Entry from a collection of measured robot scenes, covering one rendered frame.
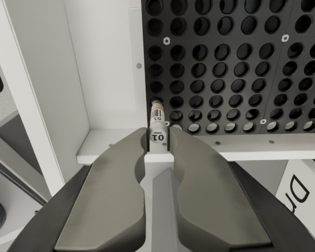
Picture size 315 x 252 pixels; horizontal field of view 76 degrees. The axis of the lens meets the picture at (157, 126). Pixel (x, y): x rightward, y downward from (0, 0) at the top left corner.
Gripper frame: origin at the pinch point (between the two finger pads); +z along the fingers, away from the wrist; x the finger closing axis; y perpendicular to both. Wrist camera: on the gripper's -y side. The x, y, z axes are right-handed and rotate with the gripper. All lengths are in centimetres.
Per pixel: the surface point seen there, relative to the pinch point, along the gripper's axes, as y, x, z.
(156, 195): 90, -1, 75
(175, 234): 82, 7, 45
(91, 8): -7.2, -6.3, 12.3
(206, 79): -1.5, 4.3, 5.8
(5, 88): 28, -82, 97
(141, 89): 0.9, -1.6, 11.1
